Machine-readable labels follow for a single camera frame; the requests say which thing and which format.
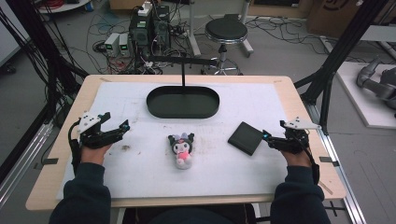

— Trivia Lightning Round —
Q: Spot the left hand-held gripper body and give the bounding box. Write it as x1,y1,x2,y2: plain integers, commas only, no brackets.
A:
76,111,115,149

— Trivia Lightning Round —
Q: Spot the large cardboard box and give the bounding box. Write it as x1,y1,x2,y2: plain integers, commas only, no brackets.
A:
305,0,362,39

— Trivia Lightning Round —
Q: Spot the black and pink plush toy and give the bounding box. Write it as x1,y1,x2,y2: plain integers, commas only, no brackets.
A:
167,132,196,171

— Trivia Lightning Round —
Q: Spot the person's left hand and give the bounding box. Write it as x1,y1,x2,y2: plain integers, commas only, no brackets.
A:
80,143,114,166

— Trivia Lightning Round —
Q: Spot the white table mat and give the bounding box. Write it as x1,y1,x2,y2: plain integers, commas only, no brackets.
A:
55,81,290,201

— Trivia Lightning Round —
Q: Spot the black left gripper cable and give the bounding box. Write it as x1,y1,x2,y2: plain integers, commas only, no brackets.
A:
67,120,82,175

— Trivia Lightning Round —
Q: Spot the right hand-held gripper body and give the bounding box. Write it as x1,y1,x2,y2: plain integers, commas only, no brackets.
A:
279,116,322,155

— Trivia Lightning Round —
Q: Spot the black metal frame post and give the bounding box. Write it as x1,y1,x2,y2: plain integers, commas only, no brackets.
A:
0,0,90,129
293,0,390,135

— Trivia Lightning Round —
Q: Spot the black round stool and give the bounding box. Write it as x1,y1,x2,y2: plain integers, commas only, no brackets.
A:
204,17,249,77

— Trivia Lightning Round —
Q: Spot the white desk leg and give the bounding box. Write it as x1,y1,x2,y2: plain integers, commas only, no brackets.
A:
238,0,254,58
186,0,202,58

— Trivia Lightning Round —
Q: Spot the black oval tray with stand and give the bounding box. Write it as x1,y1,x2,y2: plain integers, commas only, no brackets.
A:
146,55,220,119

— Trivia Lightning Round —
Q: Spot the tangle of floor cables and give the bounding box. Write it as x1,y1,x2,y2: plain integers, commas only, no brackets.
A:
64,0,331,76

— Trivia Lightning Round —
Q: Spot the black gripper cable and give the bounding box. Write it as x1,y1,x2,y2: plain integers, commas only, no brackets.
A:
293,133,321,186
67,120,82,175

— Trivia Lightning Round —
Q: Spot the black square box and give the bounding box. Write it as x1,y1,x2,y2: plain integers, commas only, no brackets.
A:
227,120,265,157

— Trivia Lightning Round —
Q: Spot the aluminium rail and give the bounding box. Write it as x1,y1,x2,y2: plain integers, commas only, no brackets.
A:
305,102,368,224
0,121,54,207

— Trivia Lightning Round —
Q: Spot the person's lap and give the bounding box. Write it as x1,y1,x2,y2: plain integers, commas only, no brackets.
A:
122,203,258,224

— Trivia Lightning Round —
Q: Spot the wooden table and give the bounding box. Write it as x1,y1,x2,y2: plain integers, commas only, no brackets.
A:
24,74,347,212

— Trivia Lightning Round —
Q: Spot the white power strip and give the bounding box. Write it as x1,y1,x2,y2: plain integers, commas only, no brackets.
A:
137,1,154,18

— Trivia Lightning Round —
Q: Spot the black computer tower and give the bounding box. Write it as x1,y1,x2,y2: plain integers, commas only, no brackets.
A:
128,11,154,49
151,5,172,49

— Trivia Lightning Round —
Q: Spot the white bench power supply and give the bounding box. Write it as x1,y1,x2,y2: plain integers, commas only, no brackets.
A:
104,32,121,57
119,33,132,57

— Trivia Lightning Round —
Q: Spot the person's right hand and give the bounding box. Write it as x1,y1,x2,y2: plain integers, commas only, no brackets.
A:
279,148,313,169

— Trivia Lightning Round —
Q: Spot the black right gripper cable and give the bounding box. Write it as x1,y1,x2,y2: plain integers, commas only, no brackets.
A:
293,133,321,186

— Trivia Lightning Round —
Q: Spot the white floor platform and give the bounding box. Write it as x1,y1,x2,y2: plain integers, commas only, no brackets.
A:
335,61,396,130

